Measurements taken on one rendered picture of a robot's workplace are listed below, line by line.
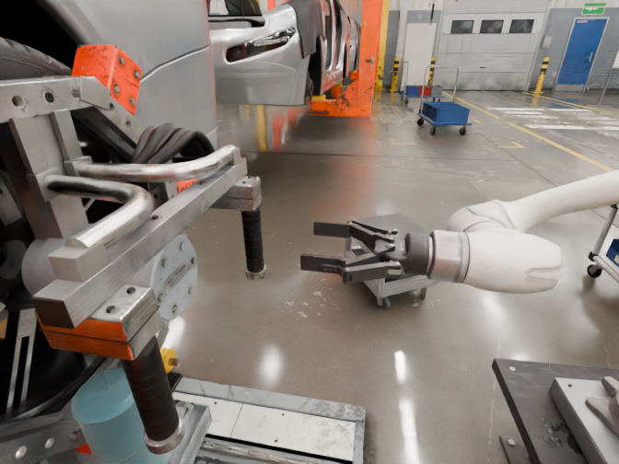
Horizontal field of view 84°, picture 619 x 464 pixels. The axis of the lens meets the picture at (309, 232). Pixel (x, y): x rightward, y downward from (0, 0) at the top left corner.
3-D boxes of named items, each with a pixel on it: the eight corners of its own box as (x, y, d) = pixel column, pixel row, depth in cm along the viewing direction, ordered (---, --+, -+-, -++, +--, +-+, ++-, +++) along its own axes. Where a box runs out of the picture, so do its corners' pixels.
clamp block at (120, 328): (87, 314, 37) (72, 273, 35) (164, 325, 36) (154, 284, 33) (48, 350, 33) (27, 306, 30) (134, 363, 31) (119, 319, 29)
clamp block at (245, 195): (217, 198, 67) (214, 172, 64) (262, 202, 65) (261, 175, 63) (205, 208, 62) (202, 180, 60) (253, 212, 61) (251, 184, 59)
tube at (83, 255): (57, 194, 47) (29, 114, 43) (187, 204, 44) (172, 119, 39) (-98, 262, 32) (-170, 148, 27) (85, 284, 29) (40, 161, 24)
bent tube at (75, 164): (144, 156, 65) (130, 96, 60) (241, 161, 62) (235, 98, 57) (70, 189, 49) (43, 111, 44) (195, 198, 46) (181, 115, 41)
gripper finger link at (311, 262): (341, 272, 59) (341, 274, 58) (301, 267, 60) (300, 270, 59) (342, 257, 58) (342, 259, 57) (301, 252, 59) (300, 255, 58)
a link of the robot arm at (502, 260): (463, 299, 57) (447, 269, 70) (566, 310, 55) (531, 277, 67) (474, 237, 54) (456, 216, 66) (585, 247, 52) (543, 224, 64)
